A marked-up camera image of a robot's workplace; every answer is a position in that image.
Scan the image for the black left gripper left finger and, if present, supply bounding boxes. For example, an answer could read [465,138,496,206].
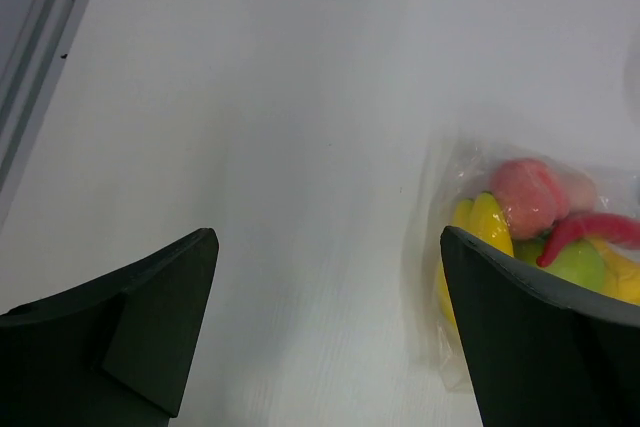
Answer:
[1,228,219,426]

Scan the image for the aluminium frame post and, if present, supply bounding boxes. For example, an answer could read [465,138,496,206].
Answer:
[1,0,89,219]

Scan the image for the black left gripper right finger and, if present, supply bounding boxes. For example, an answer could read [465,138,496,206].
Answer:
[440,227,639,426]

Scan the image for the green fake pear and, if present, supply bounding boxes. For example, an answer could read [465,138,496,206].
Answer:
[514,238,606,292]

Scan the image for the red fake chili pepper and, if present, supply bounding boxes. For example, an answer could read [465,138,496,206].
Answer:
[536,212,639,268]

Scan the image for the pink fake peach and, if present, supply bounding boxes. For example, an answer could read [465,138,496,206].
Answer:
[489,158,597,240]

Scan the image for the clear zip top bag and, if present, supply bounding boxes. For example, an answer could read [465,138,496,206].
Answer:
[419,139,639,392]

